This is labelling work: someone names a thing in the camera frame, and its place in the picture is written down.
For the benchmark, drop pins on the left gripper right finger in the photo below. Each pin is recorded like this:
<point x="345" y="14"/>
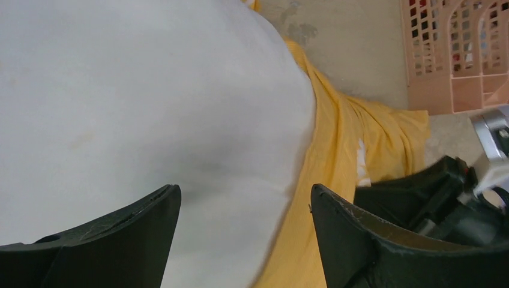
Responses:
<point x="360" y="249"/>

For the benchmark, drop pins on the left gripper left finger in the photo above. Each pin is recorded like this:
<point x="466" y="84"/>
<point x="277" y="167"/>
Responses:
<point x="125" y="248"/>

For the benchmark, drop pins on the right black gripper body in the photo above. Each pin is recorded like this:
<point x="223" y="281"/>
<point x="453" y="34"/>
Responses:
<point x="438" y="202"/>

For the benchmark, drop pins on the orange Mickey Mouse pillowcase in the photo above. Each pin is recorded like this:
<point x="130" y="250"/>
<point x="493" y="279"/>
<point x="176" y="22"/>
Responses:
<point x="355" y="142"/>

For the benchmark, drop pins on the white pillow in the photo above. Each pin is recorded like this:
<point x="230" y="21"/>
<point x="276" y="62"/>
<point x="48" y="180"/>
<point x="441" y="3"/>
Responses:
<point x="103" y="102"/>

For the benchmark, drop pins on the peach plastic file organizer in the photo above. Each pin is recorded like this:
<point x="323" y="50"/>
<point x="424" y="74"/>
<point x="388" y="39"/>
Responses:
<point x="456" y="54"/>

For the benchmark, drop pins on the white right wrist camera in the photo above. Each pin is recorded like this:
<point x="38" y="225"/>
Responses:
<point x="491" y="167"/>

